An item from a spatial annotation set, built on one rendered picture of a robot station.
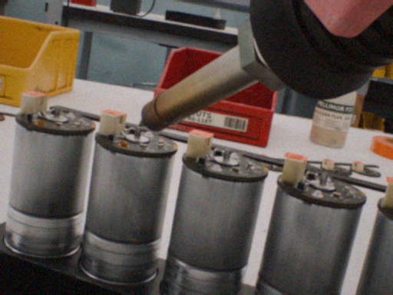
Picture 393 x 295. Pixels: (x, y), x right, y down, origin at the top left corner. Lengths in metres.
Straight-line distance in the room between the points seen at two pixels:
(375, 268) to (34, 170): 0.10
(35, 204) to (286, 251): 0.08
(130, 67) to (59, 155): 4.49
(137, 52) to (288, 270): 4.51
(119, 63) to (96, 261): 4.51
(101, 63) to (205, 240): 4.55
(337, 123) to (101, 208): 0.39
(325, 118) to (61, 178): 0.38
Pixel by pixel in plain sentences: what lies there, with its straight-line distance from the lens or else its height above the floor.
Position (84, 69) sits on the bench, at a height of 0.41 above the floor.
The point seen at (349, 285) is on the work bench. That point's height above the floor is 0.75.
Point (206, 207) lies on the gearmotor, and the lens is 0.16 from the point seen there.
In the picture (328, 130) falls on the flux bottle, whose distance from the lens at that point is 0.54.
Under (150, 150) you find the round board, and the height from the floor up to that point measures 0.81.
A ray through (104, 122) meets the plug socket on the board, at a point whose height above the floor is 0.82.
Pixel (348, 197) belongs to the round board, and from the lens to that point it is 0.16.
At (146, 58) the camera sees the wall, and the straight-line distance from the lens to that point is 4.65.
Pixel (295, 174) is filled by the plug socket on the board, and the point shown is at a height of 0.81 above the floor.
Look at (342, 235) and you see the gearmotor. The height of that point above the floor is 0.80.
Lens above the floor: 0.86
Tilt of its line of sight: 14 degrees down
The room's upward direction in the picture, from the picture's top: 10 degrees clockwise
